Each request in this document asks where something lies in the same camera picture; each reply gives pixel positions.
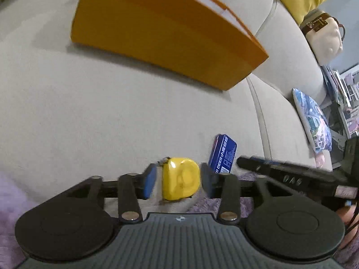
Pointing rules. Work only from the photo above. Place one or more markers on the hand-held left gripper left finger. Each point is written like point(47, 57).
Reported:
point(148, 181)

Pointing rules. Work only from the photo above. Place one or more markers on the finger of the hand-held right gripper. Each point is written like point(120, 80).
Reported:
point(280, 163)
point(291, 180)

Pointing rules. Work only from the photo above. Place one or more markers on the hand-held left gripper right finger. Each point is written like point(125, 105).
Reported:
point(207, 180)

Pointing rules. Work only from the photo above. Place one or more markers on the yellow tape measure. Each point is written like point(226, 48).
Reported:
point(181, 178)

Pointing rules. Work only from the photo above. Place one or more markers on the blue box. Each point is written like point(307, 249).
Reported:
point(223, 154)

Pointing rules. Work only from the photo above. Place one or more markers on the orange cardboard box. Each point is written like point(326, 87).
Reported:
point(157, 30)

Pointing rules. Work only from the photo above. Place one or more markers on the blue printed cushion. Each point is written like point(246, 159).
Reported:
point(314, 120)

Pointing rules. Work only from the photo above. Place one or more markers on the stack of magazines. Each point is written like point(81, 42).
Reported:
point(331, 84)

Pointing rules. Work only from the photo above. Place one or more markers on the beige sofa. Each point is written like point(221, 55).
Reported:
point(98, 103)

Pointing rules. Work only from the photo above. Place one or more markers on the cream handbag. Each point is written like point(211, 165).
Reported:
point(325, 37)

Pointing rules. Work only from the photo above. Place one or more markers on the purple fuzzy blanket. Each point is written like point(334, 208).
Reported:
point(11, 215)

